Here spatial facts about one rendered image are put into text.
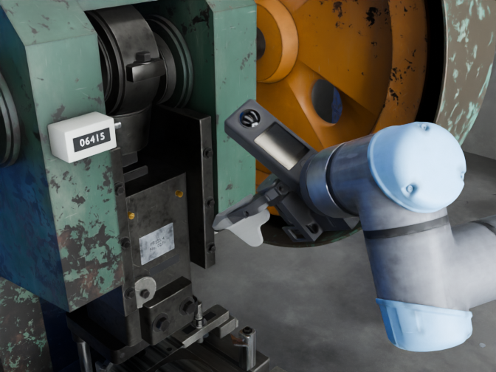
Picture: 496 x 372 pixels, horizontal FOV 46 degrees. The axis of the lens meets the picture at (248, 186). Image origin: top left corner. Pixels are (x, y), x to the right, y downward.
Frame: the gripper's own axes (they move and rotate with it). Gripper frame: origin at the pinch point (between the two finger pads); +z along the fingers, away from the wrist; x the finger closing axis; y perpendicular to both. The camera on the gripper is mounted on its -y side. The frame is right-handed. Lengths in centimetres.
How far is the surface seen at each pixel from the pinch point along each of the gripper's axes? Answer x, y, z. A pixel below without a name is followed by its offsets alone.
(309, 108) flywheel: 30.8, 3.0, 26.5
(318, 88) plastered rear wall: 156, 32, 215
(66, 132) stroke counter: -14.1, -20.1, -2.7
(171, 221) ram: -5.8, 0.0, 22.7
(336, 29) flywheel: 36.7, -6.3, 12.6
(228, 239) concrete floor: 54, 57, 210
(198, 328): -11, 25, 49
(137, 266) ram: -14.9, 1.5, 22.8
